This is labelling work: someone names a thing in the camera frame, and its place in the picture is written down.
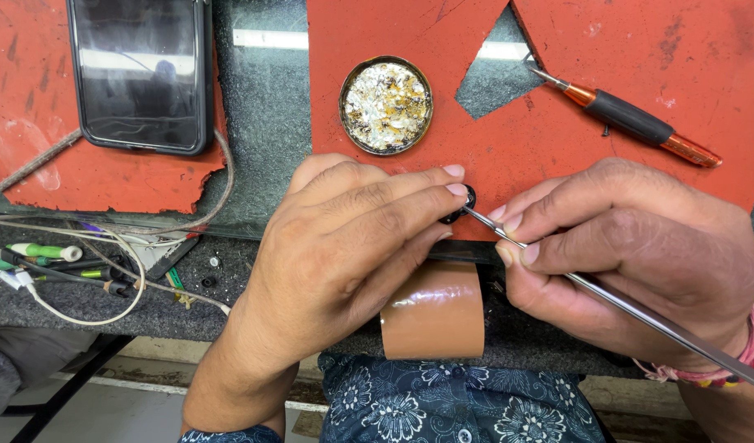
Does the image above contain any grey braided cable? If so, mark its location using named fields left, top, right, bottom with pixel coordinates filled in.
left=0, top=126, right=237, bottom=238

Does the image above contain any round tin lid with residue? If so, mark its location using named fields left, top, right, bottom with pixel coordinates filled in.
left=339, top=55, right=434, bottom=156

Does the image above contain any black cable with green tip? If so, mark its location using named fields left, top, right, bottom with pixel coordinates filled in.
left=0, top=246, right=135, bottom=299

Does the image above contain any person's right hand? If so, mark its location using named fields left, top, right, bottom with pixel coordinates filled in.
left=486, top=157, right=754, bottom=374

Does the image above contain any small black round part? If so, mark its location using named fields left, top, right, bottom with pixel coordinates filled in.
left=440, top=184, right=478, bottom=225

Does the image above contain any large red rubber mat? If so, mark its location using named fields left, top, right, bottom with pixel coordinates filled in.
left=306, top=0, right=754, bottom=242

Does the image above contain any orange screwdriver with black grip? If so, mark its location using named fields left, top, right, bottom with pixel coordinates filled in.
left=527, top=66, right=724, bottom=169

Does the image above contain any green and white plug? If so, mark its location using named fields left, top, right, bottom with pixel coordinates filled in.
left=7, top=242, right=84, bottom=263

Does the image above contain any thin beige cable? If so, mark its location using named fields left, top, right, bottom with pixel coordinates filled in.
left=75, top=237, right=232, bottom=317

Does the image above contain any torn red rubber mat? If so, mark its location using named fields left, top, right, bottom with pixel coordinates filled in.
left=0, top=0, right=229, bottom=215

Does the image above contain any person's left hand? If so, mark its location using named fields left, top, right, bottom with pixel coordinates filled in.
left=241, top=154, right=471, bottom=365

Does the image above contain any thin metal probe tool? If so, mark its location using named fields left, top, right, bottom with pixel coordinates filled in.
left=463, top=206, right=754, bottom=395

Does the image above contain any white cable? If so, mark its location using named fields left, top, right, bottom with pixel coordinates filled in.
left=0, top=226, right=148, bottom=327

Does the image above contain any blue floral shirt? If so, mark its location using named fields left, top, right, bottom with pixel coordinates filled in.
left=179, top=351, right=609, bottom=443

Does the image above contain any black flat phone part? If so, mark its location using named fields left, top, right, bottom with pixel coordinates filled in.
left=123, top=234, right=201, bottom=281

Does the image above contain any pink thread bracelet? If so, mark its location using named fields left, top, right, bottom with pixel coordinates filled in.
left=632, top=293, right=754, bottom=390

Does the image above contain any black smartphone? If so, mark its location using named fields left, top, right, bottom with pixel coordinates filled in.
left=66, top=0, right=215, bottom=157

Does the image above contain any grey fabric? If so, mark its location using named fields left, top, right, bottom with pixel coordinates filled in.
left=0, top=325, right=102, bottom=427

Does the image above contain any black metal frame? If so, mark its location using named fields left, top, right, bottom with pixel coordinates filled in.
left=0, top=335, right=138, bottom=443

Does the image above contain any brown tape roll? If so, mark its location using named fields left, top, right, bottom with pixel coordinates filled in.
left=380, top=260, right=486, bottom=361

